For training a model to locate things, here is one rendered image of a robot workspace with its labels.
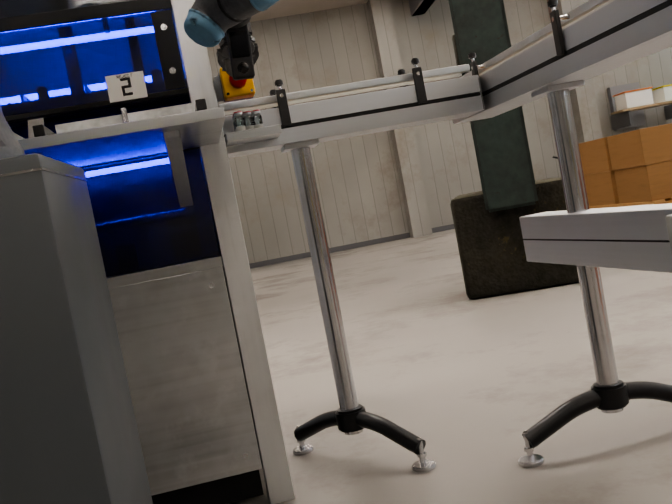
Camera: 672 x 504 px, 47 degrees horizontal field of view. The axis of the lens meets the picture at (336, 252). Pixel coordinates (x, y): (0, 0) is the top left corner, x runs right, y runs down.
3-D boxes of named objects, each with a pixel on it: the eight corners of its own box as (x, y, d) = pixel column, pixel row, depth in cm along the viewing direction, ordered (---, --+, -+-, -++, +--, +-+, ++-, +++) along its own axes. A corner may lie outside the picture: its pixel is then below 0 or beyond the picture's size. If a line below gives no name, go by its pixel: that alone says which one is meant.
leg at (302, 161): (334, 431, 209) (280, 148, 204) (366, 423, 210) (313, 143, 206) (340, 440, 200) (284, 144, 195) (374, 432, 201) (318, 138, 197)
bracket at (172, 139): (180, 207, 179) (169, 151, 178) (193, 205, 180) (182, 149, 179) (176, 201, 146) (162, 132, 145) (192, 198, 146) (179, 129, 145)
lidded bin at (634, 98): (642, 107, 1222) (640, 90, 1221) (655, 103, 1185) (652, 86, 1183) (615, 112, 1218) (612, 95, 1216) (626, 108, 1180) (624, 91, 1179)
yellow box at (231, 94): (224, 103, 187) (218, 73, 186) (253, 98, 188) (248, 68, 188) (225, 97, 179) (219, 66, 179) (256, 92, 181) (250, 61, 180)
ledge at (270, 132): (225, 148, 194) (223, 140, 194) (276, 139, 197) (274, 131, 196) (227, 141, 181) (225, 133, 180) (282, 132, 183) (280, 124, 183)
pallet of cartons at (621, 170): (667, 204, 889) (655, 129, 884) (745, 201, 747) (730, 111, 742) (583, 221, 880) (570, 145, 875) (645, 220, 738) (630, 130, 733)
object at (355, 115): (224, 153, 190) (212, 89, 189) (222, 159, 205) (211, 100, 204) (487, 108, 201) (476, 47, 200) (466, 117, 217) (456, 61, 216)
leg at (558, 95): (585, 410, 187) (530, 92, 182) (619, 401, 188) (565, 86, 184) (605, 418, 178) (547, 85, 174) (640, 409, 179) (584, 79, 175)
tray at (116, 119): (85, 160, 181) (82, 145, 181) (196, 141, 185) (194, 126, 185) (58, 143, 148) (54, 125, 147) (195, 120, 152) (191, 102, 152)
